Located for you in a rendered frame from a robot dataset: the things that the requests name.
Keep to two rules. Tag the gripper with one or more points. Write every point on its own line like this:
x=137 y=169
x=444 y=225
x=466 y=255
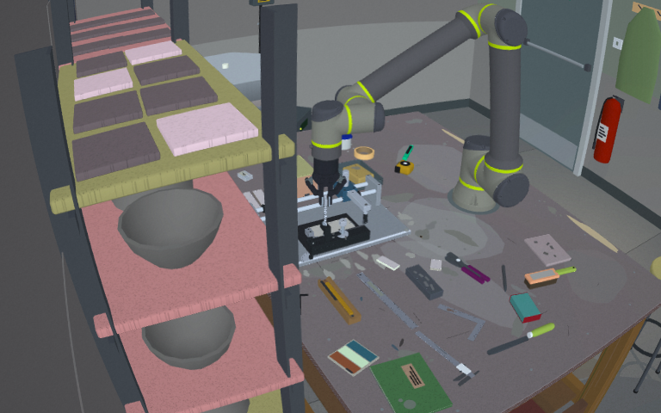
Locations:
x=326 y=171

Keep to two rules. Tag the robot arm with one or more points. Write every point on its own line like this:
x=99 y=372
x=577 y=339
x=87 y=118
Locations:
x=501 y=102

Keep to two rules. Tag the orange bisque tile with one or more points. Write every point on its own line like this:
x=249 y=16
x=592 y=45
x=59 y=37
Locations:
x=304 y=188

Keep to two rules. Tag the silver stop screw knob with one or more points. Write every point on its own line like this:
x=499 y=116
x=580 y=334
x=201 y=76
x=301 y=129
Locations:
x=326 y=216

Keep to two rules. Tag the black fine stop block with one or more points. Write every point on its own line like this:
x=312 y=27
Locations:
x=307 y=244

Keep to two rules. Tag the grey tile cutter body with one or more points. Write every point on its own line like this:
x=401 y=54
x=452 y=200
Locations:
x=387 y=228

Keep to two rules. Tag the white tile offcut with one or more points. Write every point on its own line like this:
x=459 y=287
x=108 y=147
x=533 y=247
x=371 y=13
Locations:
x=387 y=263

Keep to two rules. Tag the brown tile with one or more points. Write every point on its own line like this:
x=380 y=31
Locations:
x=178 y=96
x=166 y=70
x=108 y=112
x=101 y=64
x=115 y=152

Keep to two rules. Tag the pale pink speckled tile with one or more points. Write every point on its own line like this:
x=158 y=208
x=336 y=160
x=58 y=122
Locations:
x=547 y=249

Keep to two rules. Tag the tan box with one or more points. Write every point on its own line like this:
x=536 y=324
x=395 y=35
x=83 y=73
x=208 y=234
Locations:
x=358 y=173

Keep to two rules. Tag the dark shelf rack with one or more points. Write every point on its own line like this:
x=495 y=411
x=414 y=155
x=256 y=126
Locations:
x=279 y=171

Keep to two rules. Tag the white jar with blue lid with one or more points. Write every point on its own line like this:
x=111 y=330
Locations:
x=346 y=142

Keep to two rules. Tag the beige tape roll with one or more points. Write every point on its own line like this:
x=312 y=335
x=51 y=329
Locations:
x=365 y=153

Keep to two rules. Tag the yellow tape measure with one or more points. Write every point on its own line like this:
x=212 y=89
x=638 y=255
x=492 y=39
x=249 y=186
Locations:
x=404 y=167

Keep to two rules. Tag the small grey block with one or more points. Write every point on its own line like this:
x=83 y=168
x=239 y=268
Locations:
x=245 y=175

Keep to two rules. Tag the green utility knife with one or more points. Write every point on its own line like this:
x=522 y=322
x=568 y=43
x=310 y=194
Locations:
x=408 y=151

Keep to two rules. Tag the wooden spirit level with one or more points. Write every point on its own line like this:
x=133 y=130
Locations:
x=339 y=301

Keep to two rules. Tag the small white cube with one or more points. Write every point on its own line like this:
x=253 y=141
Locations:
x=436 y=265

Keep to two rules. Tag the dark grey sanding block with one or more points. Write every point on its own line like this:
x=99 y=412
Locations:
x=424 y=281

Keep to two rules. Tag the wooden stick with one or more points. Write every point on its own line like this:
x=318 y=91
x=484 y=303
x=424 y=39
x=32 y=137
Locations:
x=453 y=137
x=593 y=234

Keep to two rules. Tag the long steel ruler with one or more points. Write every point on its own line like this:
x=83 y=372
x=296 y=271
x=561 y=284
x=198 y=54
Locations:
x=404 y=316

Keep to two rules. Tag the grey bowl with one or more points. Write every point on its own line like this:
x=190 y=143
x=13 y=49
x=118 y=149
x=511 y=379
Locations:
x=188 y=348
x=165 y=239

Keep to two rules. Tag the striped colour sample card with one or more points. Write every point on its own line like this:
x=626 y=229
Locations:
x=353 y=358

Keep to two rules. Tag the dark pencil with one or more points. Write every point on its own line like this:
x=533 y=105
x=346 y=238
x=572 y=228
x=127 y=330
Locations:
x=504 y=278

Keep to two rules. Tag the grey try square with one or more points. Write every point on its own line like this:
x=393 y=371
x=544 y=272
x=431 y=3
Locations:
x=475 y=326

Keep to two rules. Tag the green cutting mat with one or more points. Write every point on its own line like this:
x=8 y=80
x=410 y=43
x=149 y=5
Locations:
x=410 y=390

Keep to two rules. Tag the teal and red box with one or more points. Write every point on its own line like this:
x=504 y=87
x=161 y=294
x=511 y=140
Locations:
x=524 y=306

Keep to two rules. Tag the grey door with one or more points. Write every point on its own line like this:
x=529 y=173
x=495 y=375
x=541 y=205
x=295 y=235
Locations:
x=558 y=34

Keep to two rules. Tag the red fire extinguisher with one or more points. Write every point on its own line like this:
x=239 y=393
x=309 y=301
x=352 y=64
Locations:
x=607 y=131

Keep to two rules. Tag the wooden workbench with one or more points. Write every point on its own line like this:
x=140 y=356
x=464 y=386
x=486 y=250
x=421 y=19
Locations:
x=610 y=365

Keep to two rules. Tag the green apron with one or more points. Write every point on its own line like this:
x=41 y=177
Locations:
x=639 y=57

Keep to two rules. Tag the white light switch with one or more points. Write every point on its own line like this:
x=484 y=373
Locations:
x=618 y=43

